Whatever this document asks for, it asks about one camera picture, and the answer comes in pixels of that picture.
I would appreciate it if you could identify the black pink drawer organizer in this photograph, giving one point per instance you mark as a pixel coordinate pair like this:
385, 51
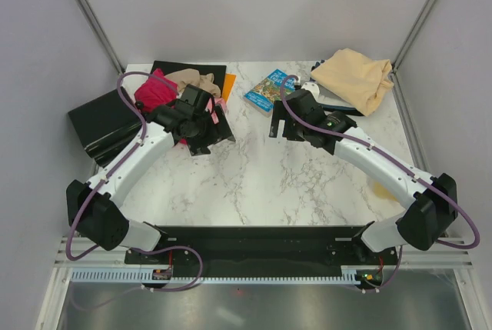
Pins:
104, 126

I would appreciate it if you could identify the black notebook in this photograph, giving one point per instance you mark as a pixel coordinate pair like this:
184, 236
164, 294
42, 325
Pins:
219, 71

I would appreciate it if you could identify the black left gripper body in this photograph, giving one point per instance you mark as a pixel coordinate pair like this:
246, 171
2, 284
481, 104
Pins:
200, 128

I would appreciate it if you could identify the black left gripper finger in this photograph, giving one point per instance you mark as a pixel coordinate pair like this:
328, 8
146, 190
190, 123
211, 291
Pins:
198, 145
223, 130

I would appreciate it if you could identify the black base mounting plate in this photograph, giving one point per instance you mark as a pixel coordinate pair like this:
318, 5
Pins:
262, 251

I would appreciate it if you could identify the aluminium frame post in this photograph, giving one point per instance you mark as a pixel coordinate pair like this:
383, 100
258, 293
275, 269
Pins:
415, 30
99, 32

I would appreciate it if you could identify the left aluminium frame post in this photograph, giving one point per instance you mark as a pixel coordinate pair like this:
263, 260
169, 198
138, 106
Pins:
99, 32

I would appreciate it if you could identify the right aluminium frame post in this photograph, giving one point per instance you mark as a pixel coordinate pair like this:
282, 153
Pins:
415, 30

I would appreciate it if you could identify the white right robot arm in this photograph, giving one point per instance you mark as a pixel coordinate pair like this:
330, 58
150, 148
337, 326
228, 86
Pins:
426, 199

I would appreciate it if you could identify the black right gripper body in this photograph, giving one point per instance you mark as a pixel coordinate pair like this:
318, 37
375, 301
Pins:
301, 130

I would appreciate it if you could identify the magenta t shirt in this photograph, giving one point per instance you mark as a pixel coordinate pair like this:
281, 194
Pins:
157, 90

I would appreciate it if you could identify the beige t shirt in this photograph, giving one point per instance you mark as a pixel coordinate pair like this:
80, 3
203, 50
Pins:
190, 76

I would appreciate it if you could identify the blue illustrated paperback book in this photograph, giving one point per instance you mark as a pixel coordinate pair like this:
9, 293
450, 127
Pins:
263, 96

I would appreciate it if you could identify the white slotted cable duct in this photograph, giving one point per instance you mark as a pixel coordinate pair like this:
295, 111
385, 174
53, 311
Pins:
151, 276

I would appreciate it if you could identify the navy white folded cloth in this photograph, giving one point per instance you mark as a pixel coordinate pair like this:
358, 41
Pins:
329, 100

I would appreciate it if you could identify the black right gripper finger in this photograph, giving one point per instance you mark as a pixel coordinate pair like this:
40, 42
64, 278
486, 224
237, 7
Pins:
290, 131
278, 113

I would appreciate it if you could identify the yellow mug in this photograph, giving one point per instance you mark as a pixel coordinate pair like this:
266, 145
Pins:
381, 192

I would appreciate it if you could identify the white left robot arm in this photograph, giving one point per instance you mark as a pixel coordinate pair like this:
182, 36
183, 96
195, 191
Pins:
94, 206

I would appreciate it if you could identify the cream yellow t shirt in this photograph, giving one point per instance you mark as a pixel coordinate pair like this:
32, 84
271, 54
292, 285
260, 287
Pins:
360, 81

